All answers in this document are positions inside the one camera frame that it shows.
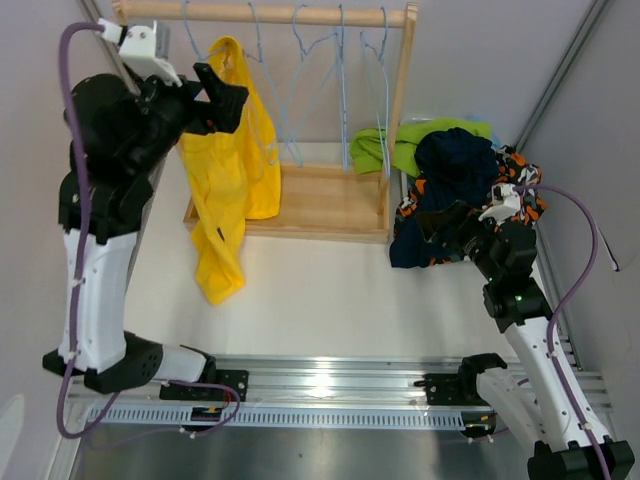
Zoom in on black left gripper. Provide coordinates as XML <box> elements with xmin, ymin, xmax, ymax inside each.
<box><xmin>127</xmin><ymin>61</ymin><xmax>247</xmax><ymax>178</ymax></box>

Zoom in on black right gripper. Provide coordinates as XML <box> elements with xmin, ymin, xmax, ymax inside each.
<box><xmin>416</xmin><ymin>200</ymin><xmax>502</xmax><ymax>283</ymax></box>

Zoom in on blue hanger of yellow shorts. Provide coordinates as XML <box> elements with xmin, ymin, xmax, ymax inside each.
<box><xmin>181</xmin><ymin>0</ymin><xmax>226</xmax><ymax>62</ymax></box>

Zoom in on blue hanger of navy shorts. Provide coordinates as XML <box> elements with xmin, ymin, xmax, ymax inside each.
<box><xmin>247</xmin><ymin>1</ymin><xmax>282</xmax><ymax>153</ymax></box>

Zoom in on navy blue shorts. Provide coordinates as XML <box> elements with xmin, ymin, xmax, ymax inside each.
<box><xmin>389</xmin><ymin>127</ymin><xmax>499</xmax><ymax>269</ymax></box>

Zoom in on yellow shorts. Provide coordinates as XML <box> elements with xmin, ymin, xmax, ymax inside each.
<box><xmin>180</xmin><ymin>36</ymin><xmax>281</xmax><ymax>305</ymax></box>

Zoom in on camouflage patterned shorts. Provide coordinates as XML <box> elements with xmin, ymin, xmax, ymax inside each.
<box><xmin>393</xmin><ymin>144</ymin><xmax>549</xmax><ymax>269</ymax></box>

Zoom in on blue hanger of camouflage shorts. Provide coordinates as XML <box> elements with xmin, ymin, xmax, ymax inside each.
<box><xmin>282</xmin><ymin>3</ymin><xmax>336</xmax><ymax>167</ymax></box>

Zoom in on lime green shorts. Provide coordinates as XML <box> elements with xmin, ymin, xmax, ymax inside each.
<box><xmin>349</xmin><ymin>117</ymin><xmax>493</xmax><ymax>177</ymax></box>

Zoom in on blue hanger of green shorts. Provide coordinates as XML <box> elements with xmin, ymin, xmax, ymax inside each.
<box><xmin>334</xmin><ymin>4</ymin><xmax>349</xmax><ymax>173</ymax></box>

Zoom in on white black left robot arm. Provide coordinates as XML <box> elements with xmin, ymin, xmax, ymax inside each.
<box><xmin>42</xmin><ymin>63</ymin><xmax>249</xmax><ymax>400</ymax></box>

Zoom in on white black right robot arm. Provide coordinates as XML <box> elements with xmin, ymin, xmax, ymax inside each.
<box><xmin>416</xmin><ymin>202</ymin><xmax>635</xmax><ymax>479</ymax></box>

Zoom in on wooden clothes rack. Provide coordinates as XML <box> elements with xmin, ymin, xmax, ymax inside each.
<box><xmin>112</xmin><ymin>1</ymin><xmax>418</xmax><ymax>243</ymax></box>

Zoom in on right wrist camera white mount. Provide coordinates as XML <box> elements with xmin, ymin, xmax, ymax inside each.
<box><xmin>478</xmin><ymin>183</ymin><xmax>521</xmax><ymax>224</ymax></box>

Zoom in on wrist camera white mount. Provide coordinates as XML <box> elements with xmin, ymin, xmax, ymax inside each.
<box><xmin>478</xmin><ymin>183</ymin><xmax>521</xmax><ymax>224</ymax></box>
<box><xmin>98</xmin><ymin>18</ymin><xmax>182</xmax><ymax>87</ymax></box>

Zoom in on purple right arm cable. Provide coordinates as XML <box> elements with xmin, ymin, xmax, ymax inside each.
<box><xmin>514</xmin><ymin>183</ymin><xmax>614</xmax><ymax>480</ymax></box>

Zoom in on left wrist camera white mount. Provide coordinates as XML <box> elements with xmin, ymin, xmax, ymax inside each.
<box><xmin>98</xmin><ymin>18</ymin><xmax>182</xmax><ymax>87</ymax></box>

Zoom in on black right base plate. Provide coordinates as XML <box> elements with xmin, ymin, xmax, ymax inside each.
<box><xmin>413</xmin><ymin>373</ymin><xmax>488</xmax><ymax>406</ymax></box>

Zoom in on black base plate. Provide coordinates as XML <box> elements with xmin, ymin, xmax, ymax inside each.
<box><xmin>159</xmin><ymin>369</ymin><xmax>249</xmax><ymax>402</ymax></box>
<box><xmin>413</xmin><ymin>373</ymin><xmax>488</xmax><ymax>406</ymax></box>

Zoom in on aluminium mounting rail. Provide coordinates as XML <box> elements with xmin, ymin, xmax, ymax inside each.
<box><xmin>65</xmin><ymin>355</ymin><xmax>613</xmax><ymax>413</ymax></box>

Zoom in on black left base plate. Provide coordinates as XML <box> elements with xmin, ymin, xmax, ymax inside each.
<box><xmin>159</xmin><ymin>369</ymin><xmax>249</xmax><ymax>402</ymax></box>

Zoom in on slotted grey cable duct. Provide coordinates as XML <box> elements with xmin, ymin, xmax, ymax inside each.
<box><xmin>103</xmin><ymin>405</ymin><xmax>495</xmax><ymax>431</ymax></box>

